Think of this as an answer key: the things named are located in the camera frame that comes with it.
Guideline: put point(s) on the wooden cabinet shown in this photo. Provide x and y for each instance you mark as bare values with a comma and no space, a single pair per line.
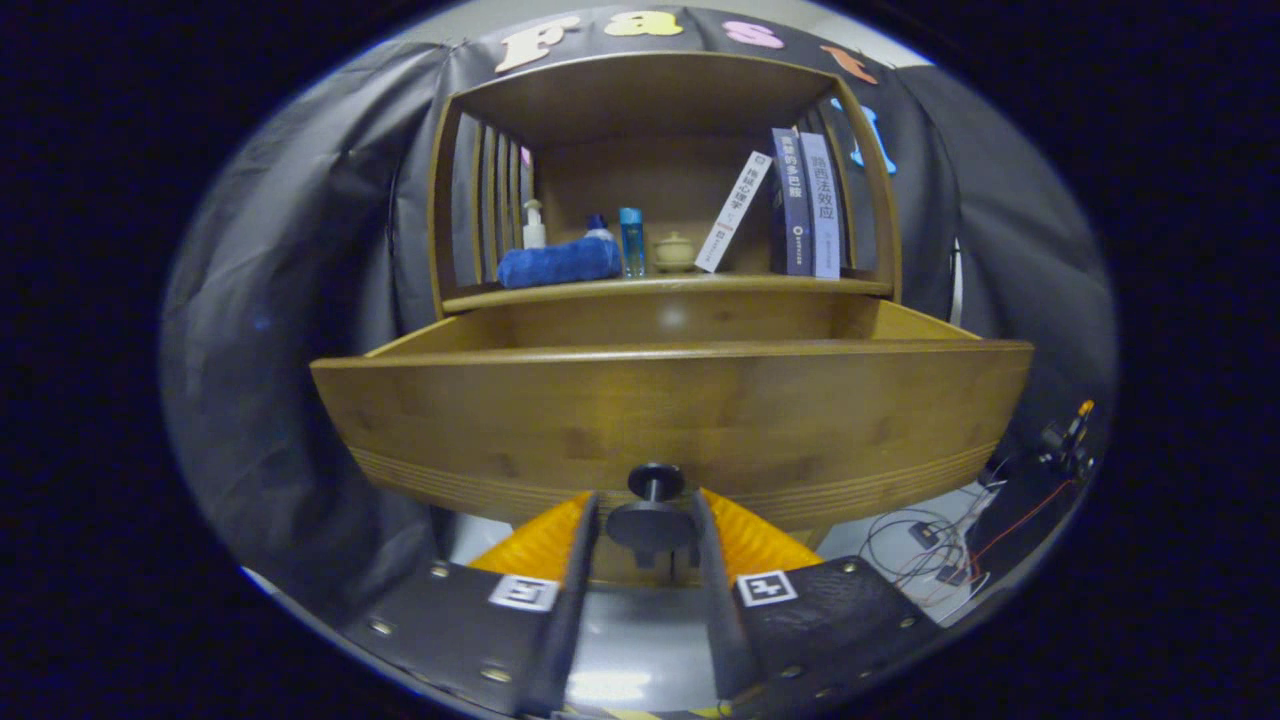
650,180

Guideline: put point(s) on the black clamp with orange tip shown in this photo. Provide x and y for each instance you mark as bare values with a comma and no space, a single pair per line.
1066,440

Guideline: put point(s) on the white bottle with blue cap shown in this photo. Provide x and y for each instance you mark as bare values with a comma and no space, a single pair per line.
599,230

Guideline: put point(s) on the light blue book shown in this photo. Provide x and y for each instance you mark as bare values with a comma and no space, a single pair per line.
825,205

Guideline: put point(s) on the black backdrop cloth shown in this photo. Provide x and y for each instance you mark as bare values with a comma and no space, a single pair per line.
300,300

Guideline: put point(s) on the white book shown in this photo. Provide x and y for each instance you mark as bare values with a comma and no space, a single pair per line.
733,212

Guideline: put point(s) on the dark blue book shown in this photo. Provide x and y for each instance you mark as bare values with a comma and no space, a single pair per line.
792,205

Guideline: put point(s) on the clear blue bottle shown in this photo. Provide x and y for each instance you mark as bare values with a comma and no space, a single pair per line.
632,245

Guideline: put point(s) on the white pump bottle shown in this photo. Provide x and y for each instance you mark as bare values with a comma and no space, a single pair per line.
534,232

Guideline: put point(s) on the blue folded towel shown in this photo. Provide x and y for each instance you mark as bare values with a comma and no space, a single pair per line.
560,264

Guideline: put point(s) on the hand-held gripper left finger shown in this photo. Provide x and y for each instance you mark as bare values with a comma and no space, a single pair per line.
575,620

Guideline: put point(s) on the wooden drawer with black knob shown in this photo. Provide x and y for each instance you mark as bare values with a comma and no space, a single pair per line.
650,410

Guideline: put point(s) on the wooden countertop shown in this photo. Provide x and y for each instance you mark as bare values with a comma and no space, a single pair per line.
670,287

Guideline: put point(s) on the beige lidded teacup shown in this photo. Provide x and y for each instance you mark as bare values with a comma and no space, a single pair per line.
674,254

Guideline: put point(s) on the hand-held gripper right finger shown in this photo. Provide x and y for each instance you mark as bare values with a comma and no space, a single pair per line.
720,620

